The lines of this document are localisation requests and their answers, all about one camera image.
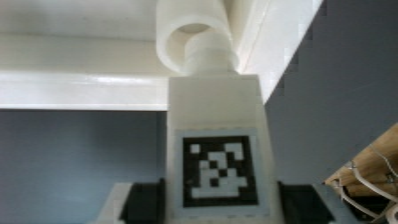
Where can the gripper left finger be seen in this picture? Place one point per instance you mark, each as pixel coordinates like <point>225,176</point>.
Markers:
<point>135,204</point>

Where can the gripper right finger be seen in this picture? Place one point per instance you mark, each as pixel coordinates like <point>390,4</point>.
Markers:
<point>311,205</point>

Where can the white table leg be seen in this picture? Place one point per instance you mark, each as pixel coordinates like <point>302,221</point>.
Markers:
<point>222,189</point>

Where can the white square tabletop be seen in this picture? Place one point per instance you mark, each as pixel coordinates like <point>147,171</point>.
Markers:
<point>78,62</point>

